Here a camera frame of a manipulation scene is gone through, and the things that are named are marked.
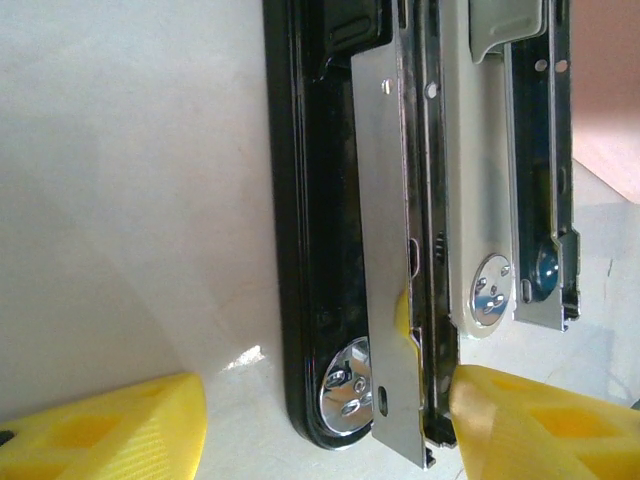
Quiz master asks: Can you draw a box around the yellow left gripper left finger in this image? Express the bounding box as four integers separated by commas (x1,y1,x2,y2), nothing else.
0,372,209,480

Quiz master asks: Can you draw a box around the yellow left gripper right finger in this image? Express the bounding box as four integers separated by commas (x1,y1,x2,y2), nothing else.
448,363,640,480

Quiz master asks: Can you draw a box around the grey and black stapler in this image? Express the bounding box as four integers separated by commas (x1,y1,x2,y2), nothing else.
438,0,584,342

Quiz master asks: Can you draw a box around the pink plastic tray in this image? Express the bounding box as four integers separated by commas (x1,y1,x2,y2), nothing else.
569,0,640,201

